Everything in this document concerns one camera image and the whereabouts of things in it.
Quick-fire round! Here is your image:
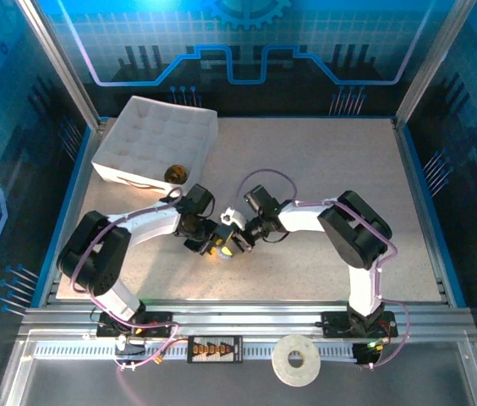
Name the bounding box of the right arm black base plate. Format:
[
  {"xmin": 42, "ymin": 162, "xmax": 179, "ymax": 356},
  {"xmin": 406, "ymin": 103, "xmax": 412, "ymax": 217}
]
[{"xmin": 321, "ymin": 310, "xmax": 397, "ymax": 339}]

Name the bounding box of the white slotted cable duct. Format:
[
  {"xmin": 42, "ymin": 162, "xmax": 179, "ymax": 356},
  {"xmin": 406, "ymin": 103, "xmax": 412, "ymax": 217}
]
[{"xmin": 33, "ymin": 340, "xmax": 358, "ymax": 361}]

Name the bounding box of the aluminium frame post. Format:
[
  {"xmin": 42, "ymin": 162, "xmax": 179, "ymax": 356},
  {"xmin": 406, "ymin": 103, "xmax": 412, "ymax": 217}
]
[
  {"xmin": 393, "ymin": 0, "xmax": 476, "ymax": 126},
  {"xmin": 17, "ymin": 0, "xmax": 102, "ymax": 130}
]

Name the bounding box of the aluminium mounting rail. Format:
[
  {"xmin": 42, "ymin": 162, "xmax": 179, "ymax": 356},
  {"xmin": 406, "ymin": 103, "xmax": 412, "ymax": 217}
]
[{"xmin": 17, "ymin": 299, "xmax": 476, "ymax": 339}]

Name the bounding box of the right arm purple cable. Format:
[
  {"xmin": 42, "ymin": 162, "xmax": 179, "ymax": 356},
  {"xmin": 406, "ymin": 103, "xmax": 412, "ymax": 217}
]
[{"xmin": 237, "ymin": 168, "xmax": 411, "ymax": 370}]

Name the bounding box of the orange wire yellow connector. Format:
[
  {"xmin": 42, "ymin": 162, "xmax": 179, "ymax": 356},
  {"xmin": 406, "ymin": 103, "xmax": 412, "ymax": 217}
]
[{"xmin": 136, "ymin": 337, "xmax": 189, "ymax": 365}]

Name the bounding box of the small white black module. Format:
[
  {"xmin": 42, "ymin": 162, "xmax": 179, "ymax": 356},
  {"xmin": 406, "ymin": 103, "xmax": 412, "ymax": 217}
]
[{"xmin": 114, "ymin": 336, "xmax": 146, "ymax": 357}]

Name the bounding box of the black connector board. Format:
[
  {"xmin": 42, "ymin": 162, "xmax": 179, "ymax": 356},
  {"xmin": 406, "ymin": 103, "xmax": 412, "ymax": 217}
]
[{"xmin": 186, "ymin": 335, "xmax": 244, "ymax": 365}]

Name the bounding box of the yellow brown sock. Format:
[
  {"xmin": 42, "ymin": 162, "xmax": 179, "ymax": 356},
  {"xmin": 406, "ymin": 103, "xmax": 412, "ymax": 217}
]
[{"xmin": 163, "ymin": 163, "xmax": 189, "ymax": 185}]

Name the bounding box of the white tape roll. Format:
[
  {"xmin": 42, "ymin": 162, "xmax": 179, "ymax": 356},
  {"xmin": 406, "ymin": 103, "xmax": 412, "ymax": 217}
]
[{"xmin": 271, "ymin": 333, "xmax": 322, "ymax": 388}]

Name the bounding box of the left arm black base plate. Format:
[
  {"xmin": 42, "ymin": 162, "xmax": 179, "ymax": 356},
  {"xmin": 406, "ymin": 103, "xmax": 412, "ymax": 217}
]
[{"xmin": 96, "ymin": 310, "xmax": 175, "ymax": 339}]

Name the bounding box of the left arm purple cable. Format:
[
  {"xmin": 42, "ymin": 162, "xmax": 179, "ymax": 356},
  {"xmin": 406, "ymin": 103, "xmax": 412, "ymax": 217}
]
[{"xmin": 70, "ymin": 188, "xmax": 183, "ymax": 371}]

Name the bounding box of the black controller box green light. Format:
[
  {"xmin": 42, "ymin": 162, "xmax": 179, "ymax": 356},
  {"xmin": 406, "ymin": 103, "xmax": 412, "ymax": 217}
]
[{"xmin": 351, "ymin": 340, "xmax": 387, "ymax": 367}]

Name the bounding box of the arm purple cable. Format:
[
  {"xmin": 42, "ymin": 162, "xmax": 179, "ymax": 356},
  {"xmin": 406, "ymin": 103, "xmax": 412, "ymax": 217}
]
[
  {"xmin": 237, "ymin": 168, "xmax": 411, "ymax": 370},
  {"xmin": 70, "ymin": 188, "xmax": 183, "ymax": 371}
]

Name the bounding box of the white divided organizer box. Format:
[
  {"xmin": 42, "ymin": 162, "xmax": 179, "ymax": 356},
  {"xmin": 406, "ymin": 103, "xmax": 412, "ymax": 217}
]
[{"xmin": 90, "ymin": 96, "xmax": 219, "ymax": 191}]

